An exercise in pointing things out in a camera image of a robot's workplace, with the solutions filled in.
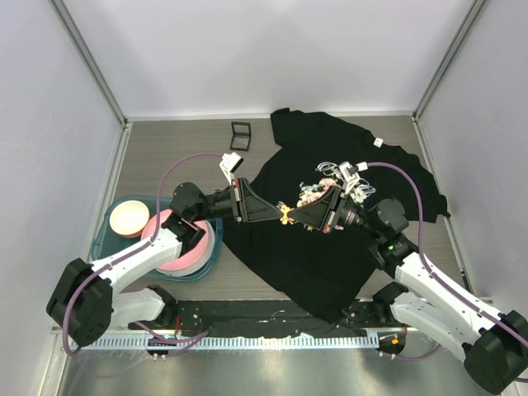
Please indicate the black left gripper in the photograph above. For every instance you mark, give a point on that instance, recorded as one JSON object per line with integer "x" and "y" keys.
{"x": 247, "y": 205}

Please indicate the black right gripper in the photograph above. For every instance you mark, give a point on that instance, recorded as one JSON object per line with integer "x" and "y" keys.
{"x": 322, "y": 213}

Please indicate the black floral print t-shirt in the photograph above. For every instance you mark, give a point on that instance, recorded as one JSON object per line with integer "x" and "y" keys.
{"x": 323, "y": 273}

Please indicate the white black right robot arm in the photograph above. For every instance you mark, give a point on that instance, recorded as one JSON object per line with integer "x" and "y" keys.
{"x": 492, "y": 345}

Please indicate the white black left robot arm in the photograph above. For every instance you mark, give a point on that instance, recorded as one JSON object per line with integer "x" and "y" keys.
{"x": 89, "y": 297}

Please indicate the white garment neck label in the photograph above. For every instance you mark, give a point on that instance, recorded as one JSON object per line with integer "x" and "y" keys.
{"x": 378, "y": 142}

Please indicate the white plate under pink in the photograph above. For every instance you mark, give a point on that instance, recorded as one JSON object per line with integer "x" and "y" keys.
{"x": 198, "y": 268}

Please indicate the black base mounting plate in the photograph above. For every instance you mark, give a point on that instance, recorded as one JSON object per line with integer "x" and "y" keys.
{"x": 272, "y": 319}

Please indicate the orange bowl under white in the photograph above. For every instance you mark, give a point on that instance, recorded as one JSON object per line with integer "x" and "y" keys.
{"x": 131, "y": 235}

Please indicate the teal plastic tray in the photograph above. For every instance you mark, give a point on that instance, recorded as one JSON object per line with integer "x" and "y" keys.
{"x": 192, "y": 267}

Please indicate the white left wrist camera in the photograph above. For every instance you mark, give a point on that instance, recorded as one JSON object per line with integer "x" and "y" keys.
{"x": 229, "y": 163}

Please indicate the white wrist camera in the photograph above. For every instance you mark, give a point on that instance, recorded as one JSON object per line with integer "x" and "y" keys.
{"x": 353, "y": 184}
{"x": 229, "y": 163}

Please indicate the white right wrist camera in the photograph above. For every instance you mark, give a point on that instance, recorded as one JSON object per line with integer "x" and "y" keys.
{"x": 353, "y": 184}

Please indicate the white slotted cable duct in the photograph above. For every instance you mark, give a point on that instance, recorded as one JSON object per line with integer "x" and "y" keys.
{"x": 142, "y": 340}

